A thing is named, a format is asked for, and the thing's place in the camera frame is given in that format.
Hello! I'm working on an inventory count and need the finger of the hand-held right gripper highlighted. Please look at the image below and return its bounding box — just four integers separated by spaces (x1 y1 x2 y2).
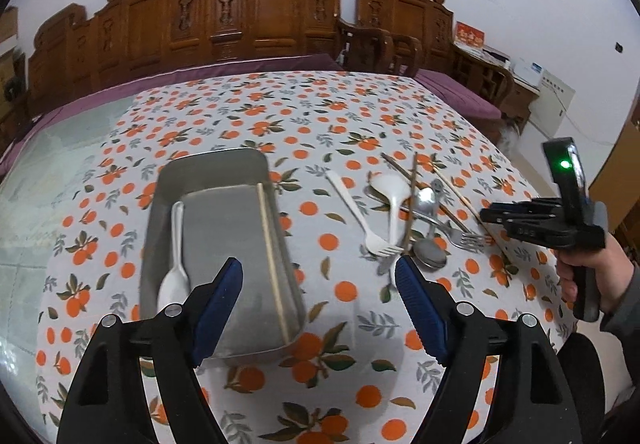
502 220 571 245
479 200 567 225

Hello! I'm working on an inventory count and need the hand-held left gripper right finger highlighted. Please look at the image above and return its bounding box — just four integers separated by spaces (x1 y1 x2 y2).
394 255 586 444

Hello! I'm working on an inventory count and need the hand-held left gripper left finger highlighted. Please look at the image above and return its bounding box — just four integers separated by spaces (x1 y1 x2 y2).
56 256 244 444

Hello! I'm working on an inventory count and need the light bamboo chopstick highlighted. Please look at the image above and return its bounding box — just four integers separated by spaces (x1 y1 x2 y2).
256 183 292 344
431 168 498 245

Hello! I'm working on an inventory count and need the metal tray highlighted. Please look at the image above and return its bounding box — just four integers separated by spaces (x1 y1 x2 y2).
139 148 307 367

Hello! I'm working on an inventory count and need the brown wooden chopstick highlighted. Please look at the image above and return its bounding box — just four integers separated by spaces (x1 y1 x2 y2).
381 153 473 235
404 152 419 255

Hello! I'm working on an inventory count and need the person's right forearm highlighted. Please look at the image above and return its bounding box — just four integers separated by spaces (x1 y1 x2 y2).
599 260 640 341

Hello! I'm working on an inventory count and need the person's right hand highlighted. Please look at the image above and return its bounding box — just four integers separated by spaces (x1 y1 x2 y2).
556 246 626 315

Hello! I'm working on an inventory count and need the metal spoon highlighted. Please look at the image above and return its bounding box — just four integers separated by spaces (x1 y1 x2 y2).
377 187 440 275
413 179 448 271

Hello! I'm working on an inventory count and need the metal fork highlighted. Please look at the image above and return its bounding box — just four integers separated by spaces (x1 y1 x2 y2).
364 185 487 253

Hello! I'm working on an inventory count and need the wooden door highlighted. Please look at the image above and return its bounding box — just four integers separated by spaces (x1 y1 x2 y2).
589 114 640 237

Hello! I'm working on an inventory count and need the white plastic rice spoon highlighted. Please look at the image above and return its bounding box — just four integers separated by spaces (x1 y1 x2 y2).
369 174 418 245

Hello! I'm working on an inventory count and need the white plastic fork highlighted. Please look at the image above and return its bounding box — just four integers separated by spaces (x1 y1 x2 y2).
326 169 403 259

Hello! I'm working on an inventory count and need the wooden side cabinet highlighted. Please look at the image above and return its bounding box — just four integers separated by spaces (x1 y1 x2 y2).
452 41 540 135

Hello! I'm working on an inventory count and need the person's dark clothing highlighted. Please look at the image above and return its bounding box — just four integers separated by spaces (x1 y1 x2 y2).
560 331 640 444

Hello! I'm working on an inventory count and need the red box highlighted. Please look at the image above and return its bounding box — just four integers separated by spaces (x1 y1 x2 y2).
454 21 485 48

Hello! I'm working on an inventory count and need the orange fruit print tablecloth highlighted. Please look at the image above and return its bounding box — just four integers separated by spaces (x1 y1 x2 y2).
35 71 576 444

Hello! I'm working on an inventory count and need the carved wooden armchair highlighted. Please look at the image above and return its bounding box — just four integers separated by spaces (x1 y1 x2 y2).
335 0 457 77

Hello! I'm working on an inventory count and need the long purple seat cushion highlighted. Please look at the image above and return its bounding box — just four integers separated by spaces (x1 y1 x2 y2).
0 54 346 175

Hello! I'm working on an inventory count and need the carved wooden sofa bench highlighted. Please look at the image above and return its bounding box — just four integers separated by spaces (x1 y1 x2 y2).
27 0 346 119

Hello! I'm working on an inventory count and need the white wall box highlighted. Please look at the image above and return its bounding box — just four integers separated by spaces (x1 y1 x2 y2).
536 74 577 135

